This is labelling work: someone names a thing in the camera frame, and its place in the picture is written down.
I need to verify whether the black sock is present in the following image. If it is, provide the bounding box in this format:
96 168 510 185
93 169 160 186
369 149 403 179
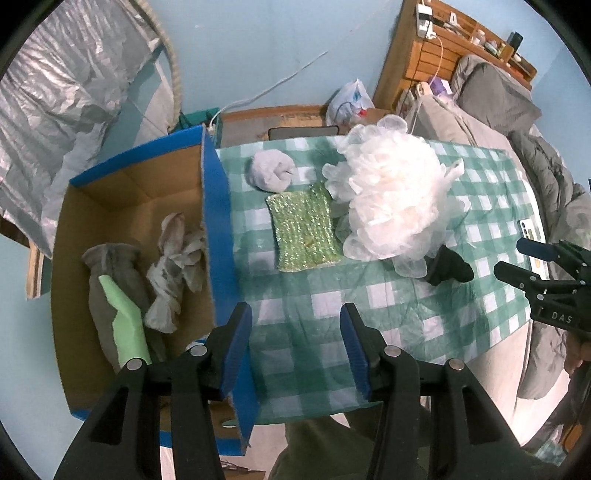
424 245 474 286

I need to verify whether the light green cloth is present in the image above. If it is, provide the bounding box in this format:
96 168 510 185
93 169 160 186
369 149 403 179
98 275 152 367

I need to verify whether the white mesh bath pouf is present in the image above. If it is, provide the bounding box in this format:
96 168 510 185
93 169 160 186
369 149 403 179
322 114 465 279

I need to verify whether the grey fabric pouch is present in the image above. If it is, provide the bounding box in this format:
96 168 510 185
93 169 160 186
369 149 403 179
82 243 166 371

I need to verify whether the white printed cloth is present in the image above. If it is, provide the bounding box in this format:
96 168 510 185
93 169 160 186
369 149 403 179
143 212 205 334

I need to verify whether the grey sock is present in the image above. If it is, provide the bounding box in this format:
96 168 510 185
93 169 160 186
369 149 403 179
245 149 296 193

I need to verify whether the white smartphone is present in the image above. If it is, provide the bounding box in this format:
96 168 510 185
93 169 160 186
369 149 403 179
517 218 550 280

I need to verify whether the grey pillow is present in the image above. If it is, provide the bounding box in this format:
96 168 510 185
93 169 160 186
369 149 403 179
450 54 542 135

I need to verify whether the green checkered tablecloth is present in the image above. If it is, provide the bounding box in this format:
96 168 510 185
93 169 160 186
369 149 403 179
218 142 534 424

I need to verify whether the blue cardboard box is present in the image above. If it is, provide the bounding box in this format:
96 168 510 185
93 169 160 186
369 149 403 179
49 124 260 458

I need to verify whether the purple tissue pack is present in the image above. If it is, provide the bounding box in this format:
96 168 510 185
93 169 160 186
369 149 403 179
428 76 453 97

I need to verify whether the green knitted dishcloth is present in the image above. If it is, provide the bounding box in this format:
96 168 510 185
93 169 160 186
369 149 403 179
266 183 342 273

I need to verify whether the wooden headboard shelf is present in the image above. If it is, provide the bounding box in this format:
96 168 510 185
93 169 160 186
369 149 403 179
373 1 537 110

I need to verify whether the white plastic shopping bag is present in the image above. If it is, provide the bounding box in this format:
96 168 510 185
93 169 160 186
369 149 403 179
325 79 375 127

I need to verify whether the white power strip charger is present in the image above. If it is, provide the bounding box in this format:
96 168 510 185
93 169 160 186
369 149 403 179
416 1 436 40

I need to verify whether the teal crate with power strip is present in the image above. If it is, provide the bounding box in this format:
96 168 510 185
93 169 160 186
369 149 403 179
177 107 222 137

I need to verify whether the silver foil curtain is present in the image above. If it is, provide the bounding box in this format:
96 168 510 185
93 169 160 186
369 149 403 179
1 1 159 256

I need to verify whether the white power cable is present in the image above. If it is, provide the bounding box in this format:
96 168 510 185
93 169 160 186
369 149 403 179
209 0 412 130

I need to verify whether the rope wrapped hoop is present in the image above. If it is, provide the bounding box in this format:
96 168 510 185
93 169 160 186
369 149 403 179
124 1 182 144

